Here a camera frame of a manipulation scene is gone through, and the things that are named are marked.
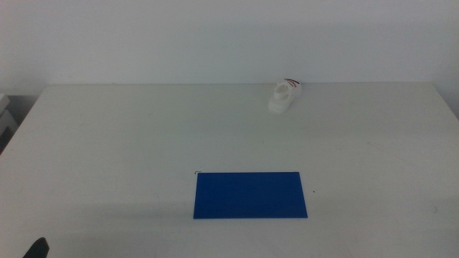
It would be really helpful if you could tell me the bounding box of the white child's sandal shoe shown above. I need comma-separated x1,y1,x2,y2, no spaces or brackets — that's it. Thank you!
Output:
268,77,303,116

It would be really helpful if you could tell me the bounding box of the blue rectangular mat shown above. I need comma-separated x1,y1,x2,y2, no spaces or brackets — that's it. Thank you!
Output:
193,171,309,220

